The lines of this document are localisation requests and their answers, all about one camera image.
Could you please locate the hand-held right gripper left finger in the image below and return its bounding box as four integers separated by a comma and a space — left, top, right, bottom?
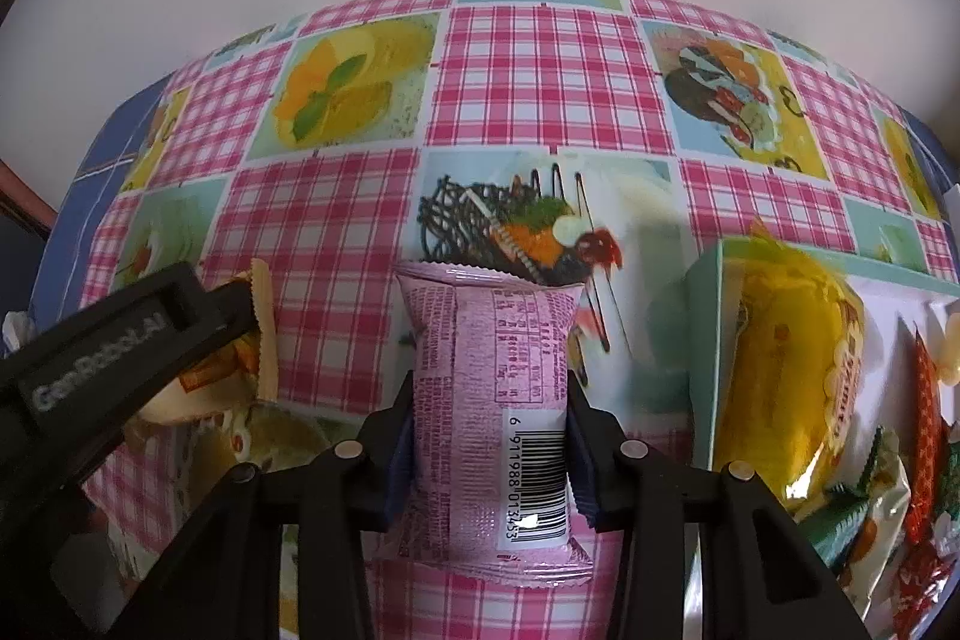
112, 368, 419, 640

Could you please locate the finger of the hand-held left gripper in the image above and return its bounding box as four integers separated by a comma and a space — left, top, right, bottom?
206, 284, 262, 352

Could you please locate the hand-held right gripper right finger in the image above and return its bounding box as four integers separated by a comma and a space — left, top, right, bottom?
565, 368, 872, 640

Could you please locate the orange and cream biscuit packet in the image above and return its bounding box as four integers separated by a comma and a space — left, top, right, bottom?
135, 257, 278, 427

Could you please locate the pink snack packet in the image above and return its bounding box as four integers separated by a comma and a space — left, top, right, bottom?
371, 260, 593, 592

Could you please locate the large yellow snack packet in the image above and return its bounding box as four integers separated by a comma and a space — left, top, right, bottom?
709, 239, 867, 502

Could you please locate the dark green snack packet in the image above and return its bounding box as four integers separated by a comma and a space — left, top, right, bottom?
810, 467, 875, 570

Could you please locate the white and green snack packet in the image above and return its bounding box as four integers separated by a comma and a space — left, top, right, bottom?
832, 430, 912, 611

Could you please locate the teal cardboard tray box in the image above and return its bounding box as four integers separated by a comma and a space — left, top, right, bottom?
686, 237, 960, 640

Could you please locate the yellow jelly cup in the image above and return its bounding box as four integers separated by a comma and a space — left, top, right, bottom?
941, 310, 960, 386

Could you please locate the brown wooden furniture edge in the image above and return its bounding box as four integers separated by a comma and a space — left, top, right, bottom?
0, 160, 61, 236

